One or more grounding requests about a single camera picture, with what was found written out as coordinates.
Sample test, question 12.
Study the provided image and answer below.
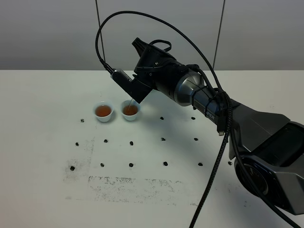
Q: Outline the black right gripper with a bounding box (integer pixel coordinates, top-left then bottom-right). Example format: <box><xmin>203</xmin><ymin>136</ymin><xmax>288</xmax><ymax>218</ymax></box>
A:
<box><xmin>132</xmin><ymin>38</ymin><xmax>189</xmax><ymax>95</ymax></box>

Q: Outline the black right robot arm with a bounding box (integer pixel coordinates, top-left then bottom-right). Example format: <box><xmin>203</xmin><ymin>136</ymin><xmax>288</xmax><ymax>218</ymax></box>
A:
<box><xmin>133</xmin><ymin>38</ymin><xmax>304</xmax><ymax>215</ymax></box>

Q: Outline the right light blue teacup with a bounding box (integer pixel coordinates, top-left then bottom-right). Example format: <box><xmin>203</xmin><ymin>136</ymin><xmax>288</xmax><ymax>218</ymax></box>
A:
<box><xmin>121</xmin><ymin>99</ymin><xmax>141</xmax><ymax>121</ymax></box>

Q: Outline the light blue teacup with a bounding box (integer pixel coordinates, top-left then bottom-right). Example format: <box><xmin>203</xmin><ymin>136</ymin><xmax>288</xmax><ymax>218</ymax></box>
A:
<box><xmin>121</xmin><ymin>99</ymin><xmax>141</xmax><ymax>121</ymax></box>
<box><xmin>93</xmin><ymin>101</ymin><xmax>114</xmax><ymax>123</ymax></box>

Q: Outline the left light blue teacup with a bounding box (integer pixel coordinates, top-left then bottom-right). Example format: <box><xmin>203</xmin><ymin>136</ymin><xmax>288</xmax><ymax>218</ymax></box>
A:
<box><xmin>93</xmin><ymin>101</ymin><xmax>114</xmax><ymax>123</ymax></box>

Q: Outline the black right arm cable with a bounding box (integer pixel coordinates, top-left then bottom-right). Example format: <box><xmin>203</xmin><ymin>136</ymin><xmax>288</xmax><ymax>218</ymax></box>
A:
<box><xmin>95</xmin><ymin>10</ymin><xmax>304</xmax><ymax>228</ymax></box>

